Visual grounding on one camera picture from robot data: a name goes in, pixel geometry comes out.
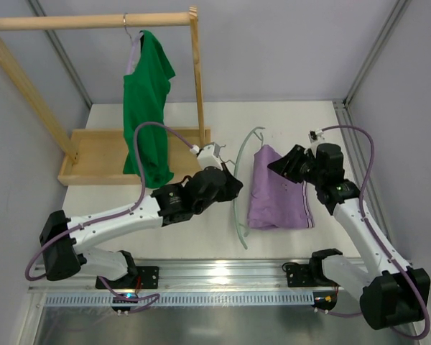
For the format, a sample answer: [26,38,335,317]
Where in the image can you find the purple trousers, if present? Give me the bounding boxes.
[247,144,315,230]

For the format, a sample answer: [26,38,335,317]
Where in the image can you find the mint green clothes hanger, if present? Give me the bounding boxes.
[228,126,266,250]

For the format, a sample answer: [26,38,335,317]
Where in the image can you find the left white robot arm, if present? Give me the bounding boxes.
[40,167,244,282]

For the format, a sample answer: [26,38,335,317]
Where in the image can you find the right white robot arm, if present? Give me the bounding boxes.
[268,143,430,332]

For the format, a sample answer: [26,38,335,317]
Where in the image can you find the purple clothes hanger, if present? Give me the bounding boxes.
[123,12,143,75]

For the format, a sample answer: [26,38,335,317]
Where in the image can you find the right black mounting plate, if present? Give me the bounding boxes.
[282,262,318,288]

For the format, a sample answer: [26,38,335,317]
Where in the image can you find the black mounting plate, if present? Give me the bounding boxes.
[282,262,318,288]
[104,266,159,290]

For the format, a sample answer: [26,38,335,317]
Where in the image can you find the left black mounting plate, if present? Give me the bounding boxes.
[104,266,159,290]

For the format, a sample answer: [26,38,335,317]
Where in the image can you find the green t-shirt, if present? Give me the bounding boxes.
[123,30,175,189]

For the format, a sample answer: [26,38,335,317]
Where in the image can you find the wooden clothes rack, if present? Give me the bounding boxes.
[0,6,210,186]

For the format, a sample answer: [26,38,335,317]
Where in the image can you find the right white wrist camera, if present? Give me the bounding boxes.
[308,129,325,155]

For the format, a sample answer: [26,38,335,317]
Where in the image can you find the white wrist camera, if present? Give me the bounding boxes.
[308,129,325,155]
[190,142,223,170]

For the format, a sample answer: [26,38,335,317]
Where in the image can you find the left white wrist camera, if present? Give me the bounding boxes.
[190,142,223,170]

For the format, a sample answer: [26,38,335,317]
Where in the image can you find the aluminium frame post right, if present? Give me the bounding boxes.
[333,1,412,243]

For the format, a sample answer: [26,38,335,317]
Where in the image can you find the aluminium frame post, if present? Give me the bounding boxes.
[25,0,93,109]
[333,1,412,243]

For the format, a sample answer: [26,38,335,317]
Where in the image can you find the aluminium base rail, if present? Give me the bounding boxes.
[28,257,423,294]

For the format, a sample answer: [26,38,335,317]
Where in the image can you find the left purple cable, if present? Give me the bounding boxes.
[24,121,200,313]

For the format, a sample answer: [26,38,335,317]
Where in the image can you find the slotted cable duct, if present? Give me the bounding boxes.
[44,290,315,308]

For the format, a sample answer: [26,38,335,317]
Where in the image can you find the aluminium frame post left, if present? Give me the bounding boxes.
[25,0,93,109]

